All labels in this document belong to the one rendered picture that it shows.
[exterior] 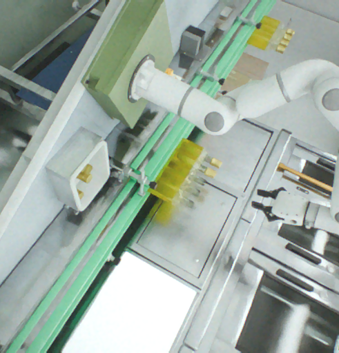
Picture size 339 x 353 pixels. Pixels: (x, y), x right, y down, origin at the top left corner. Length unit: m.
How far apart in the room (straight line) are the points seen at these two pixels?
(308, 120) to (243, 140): 4.74
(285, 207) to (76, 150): 0.68
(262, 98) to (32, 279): 0.86
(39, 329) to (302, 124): 5.68
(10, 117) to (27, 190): 0.84
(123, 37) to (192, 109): 0.27
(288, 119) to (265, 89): 5.34
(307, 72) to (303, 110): 5.59
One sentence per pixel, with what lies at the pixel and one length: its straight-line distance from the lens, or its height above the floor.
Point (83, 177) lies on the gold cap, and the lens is 1.10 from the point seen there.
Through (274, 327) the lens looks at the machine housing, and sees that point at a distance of 1.42.
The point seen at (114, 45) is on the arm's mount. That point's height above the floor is 0.78.
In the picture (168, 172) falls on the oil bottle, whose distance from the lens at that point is 1.30.
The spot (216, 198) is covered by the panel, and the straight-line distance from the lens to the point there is 1.46.
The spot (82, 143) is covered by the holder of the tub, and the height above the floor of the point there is 0.79.
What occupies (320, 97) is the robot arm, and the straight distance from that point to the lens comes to 0.86.
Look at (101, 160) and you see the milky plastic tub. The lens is 1.10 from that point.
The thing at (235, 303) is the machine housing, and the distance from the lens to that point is 1.38.
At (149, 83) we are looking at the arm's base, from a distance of 1.00.
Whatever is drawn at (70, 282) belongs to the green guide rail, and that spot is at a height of 0.92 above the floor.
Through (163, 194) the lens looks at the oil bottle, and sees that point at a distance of 1.26.
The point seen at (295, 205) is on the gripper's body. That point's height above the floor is 1.44.
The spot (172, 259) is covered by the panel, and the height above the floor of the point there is 1.17.
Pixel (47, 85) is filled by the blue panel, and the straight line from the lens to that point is 1.46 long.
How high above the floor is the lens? 1.22
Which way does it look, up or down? 10 degrees down
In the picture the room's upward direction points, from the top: 117 degrees clockwise
